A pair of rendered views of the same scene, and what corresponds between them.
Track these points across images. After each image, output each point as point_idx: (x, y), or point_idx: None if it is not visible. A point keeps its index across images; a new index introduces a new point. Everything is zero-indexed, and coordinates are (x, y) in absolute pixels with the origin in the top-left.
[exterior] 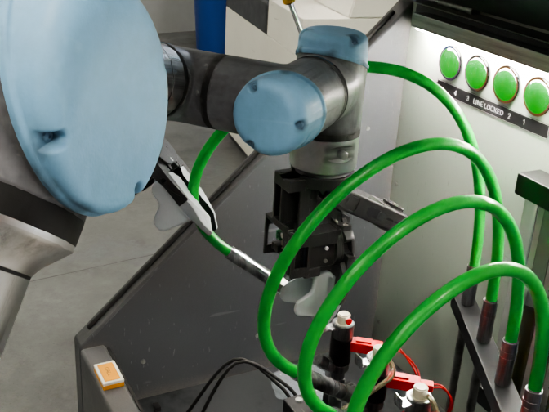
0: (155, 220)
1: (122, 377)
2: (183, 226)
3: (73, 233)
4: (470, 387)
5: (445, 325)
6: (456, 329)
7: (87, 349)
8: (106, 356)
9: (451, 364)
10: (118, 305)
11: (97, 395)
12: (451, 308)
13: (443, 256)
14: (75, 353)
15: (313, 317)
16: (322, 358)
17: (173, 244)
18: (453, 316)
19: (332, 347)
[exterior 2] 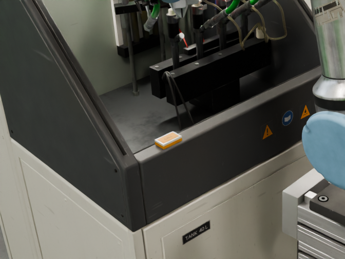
0: (172, 3)
1: (171, 132)
2: (74, 67)
3: None
4: (161, 24)
5: (77, 54)
6: (84, 48)
7: (139, 160)
8: (144, 150)
9: (89, 70)
10: (116, 127)
11: (178, 151)
12: (77, 41)
13: (60, 19)
14: (129, 180)
15: (178, 14)
16: (182, 33)
17: (83, 78)
18: (80, 44)
19: (177, 28)
